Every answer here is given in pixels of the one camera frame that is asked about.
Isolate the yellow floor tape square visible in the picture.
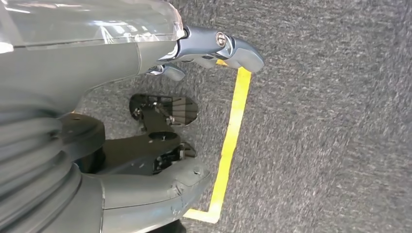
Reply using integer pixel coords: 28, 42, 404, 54
183, 59, 252, 225

